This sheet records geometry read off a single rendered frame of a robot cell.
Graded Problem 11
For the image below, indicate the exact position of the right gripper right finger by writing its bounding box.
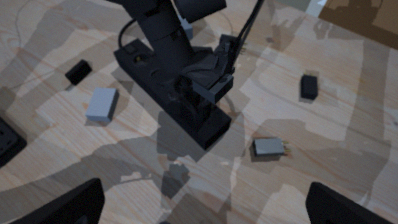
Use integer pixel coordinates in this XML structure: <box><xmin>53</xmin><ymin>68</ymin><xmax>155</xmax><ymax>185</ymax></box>
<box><xmin>305</xmin><ymin>182</ymin><xmax>393</xmax><ymax>224</ymax></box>

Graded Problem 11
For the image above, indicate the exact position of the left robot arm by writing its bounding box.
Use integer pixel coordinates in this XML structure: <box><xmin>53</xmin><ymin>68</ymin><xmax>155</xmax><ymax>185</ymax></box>
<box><xmin>0</xmin><ymin>0</ymin><xmax>235</xmax><ymax>160</ymax></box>

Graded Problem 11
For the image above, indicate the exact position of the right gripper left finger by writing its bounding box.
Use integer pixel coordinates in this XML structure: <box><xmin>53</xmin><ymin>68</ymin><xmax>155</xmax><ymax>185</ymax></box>
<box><xmin>9</xmin><ymin>178</ymin><xmax>105</xmax><ymax>224</ymax></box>

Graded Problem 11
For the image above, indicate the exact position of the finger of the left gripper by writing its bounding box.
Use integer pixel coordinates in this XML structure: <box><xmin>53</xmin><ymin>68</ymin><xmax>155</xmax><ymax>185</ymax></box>
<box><xmin>161</xmin><ymin>87</ymin><xmax>198</xmax><ymax>114</ymax></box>

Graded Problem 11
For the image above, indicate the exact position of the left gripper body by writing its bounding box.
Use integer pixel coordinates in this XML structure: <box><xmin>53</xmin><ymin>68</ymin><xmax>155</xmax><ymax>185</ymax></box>
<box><xmin>149</xmin><ymin>25</ymin><xmax>233</xmax><ymax>91</ymax></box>

